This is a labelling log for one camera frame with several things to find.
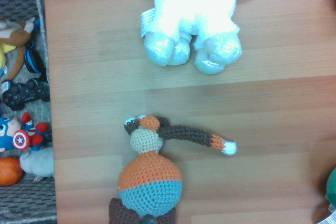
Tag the grey plush toy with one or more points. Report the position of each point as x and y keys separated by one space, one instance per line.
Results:
x=39 y=162

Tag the brown monkey plush toy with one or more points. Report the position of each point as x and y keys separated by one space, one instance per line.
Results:
x=15 y=37

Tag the grey woven basket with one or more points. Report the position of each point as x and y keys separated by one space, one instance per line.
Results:
x=23 y=200

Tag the green plush toy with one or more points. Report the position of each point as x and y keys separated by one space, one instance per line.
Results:
x=331 y=186

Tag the orange teal crochet doll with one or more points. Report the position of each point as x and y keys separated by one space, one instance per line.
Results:
x=149 y=179

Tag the white fluffy plush animal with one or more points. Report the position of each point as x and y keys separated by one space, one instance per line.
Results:
x=195 y=11

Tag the black blue headphones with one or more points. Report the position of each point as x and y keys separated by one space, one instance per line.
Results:
x=32 y=58

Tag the black game controller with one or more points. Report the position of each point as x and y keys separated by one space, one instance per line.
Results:
x=25 y=94

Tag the Captain America plush figure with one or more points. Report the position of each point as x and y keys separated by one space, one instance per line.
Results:
x=18 y=137

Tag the orange ball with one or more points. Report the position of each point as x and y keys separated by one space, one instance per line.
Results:
x=9 y=171

